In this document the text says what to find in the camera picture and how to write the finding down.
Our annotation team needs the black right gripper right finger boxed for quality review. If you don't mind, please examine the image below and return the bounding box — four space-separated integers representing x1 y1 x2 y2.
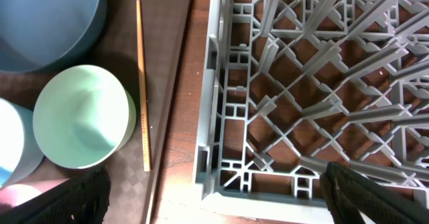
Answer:
320 162 428 224

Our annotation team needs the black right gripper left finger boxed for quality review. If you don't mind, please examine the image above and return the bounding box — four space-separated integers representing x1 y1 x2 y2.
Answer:
1 167 111 224

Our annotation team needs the small pink bowl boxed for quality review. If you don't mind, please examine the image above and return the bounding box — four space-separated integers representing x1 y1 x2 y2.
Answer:
1 184 41 213

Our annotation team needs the light blue bowl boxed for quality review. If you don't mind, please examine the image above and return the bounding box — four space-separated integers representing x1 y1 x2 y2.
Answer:
1 99 44 188

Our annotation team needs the mint green bowl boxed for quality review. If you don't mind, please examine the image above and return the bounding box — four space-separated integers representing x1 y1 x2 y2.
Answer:
33 65 137 169

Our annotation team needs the grey dishwasher rack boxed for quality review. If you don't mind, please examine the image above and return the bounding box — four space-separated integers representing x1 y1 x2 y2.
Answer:
193 0 428 223

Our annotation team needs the wooden chopstick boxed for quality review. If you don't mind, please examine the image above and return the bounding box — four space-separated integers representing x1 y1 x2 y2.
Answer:
136 0 151 172

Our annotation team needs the dark blue plate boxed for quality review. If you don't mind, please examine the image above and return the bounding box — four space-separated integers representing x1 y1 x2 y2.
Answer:
1 0 107 73

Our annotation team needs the brown plastic tray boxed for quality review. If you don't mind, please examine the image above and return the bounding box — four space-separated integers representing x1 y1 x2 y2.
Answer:
1 0 191 223

